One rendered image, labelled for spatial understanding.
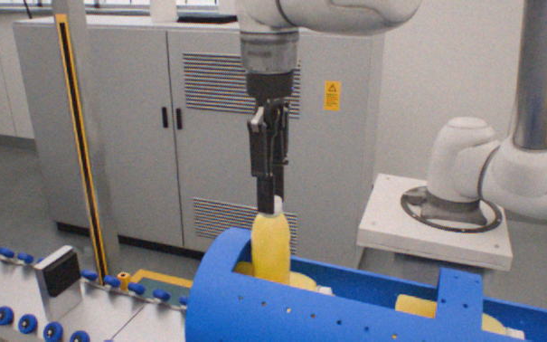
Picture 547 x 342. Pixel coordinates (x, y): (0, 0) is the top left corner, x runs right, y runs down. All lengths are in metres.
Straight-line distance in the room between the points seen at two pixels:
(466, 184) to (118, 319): 0.95
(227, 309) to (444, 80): 2.95
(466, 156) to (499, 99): 2.29
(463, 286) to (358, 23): 0.46
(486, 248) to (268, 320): 0.71
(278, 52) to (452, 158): 0.77
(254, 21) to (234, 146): 1.94
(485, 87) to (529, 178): 2.37
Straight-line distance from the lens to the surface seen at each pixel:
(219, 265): 0.85
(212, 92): 2.57
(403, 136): 3.68
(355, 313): 0.78
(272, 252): 0.83
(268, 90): 0.71
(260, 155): 0.73
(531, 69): 1.15
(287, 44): 0.71
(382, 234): 1.31
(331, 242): 2.66
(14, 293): 1.43
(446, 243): 1.31
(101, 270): 1.64
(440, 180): 1.39
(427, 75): 3.57
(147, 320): 1.22
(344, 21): 0.58
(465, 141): 1.34
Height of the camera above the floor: 1.69
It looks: 23 degrees down
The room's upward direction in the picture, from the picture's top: straight up
